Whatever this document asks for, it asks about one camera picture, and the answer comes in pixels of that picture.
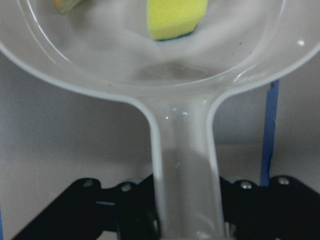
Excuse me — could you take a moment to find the twisted bread piece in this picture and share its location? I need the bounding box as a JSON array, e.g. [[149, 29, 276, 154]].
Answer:
[[52, 0, 84, 15]]

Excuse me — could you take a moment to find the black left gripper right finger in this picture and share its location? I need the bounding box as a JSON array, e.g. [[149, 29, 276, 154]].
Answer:
[[220, 175, 320, 240]]

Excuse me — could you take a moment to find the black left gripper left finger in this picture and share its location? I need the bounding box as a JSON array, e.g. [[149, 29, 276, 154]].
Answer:
[[14, 175, 160, 240]]

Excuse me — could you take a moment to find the yellow green sponge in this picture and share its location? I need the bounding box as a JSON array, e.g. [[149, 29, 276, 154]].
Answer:
[[146, 0, 208, 41]]

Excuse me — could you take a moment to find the beige plastic dustpan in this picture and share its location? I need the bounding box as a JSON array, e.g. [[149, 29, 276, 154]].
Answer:
[[0, 0, 320, 240]]

